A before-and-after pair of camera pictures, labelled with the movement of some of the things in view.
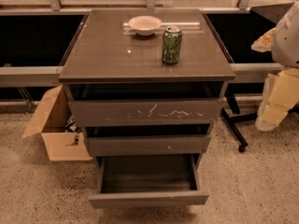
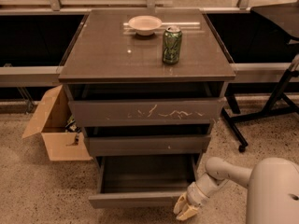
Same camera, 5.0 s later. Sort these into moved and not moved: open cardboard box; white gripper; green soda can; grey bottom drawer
Moved: white gripper
Not moved: green soda can; open cardboard box; grey bottom drawer
